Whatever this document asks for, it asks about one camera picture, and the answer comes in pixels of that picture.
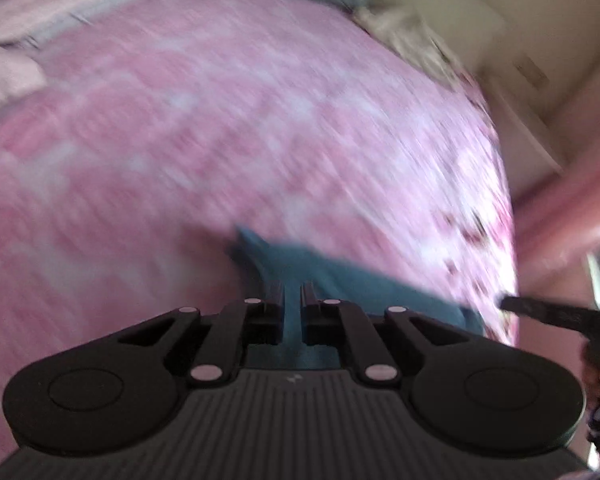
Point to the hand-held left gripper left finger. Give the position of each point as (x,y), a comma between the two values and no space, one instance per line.
(279,310)

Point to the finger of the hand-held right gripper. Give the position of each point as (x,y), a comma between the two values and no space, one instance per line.
(545,311)

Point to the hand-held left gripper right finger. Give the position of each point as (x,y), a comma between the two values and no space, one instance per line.
(306,310)

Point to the teal blue garment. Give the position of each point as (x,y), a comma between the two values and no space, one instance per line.
(350,285)

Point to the floral bed sheet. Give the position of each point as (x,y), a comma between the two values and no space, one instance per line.
(485,220)

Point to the pink fuzzy blanket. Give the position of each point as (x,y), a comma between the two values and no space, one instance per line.
(230,135)

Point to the beige crumpled cloth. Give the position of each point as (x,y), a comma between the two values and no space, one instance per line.
(410,35)

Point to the light pink quilt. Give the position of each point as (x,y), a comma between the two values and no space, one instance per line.
(40,20)

